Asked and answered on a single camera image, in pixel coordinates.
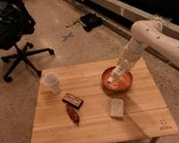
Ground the dark chocolate bar box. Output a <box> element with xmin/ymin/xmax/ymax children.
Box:
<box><xmin>62</xmin><ymin>93</ymin><xmax>84</xmax><ymax>109</ymax></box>

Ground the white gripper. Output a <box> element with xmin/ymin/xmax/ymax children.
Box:
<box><xmin>107</xmin><ymin>60</ymin><xmax>130</xmax><ymax>83</ymax></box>

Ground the orange ceramic bowl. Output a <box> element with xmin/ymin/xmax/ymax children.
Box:
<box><xmin>101</xmin><ymin>67</ymin><xmax>133</xmax><ymax>92</ymax></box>

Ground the translucent plastic cup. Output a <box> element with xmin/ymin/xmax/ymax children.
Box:
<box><xmin>43</xmin><ymin>72</ymin><xmax>61</xmax><ymax>94</ymax></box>

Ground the wooden table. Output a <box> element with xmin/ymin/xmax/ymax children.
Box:
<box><xmin>31</xmin><ymin>59</ymin><xmax>179</xmax><ymax>143</ymax></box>

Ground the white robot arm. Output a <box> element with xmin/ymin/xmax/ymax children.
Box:
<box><xmin>107</xmin><ymin>19</ymin><xmax>179</xmax><ymax>83</ymax></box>

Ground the black office chair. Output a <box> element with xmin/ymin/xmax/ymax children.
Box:
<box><xmin>0</xmin><ymin>0</ymin><xmax>54</xmax><ymax>82</ymax></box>

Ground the beige sponge block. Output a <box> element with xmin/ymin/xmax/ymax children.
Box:
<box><xmin>110</xmin><ymin>98</ymin><xmax>124</xmax><ymax>118</ymax></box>

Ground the black bag on floor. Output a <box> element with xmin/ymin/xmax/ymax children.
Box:
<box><xmin>80</xmin><ymin>13</ymin><xmax>103</xmax><ymax>32</ymax></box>

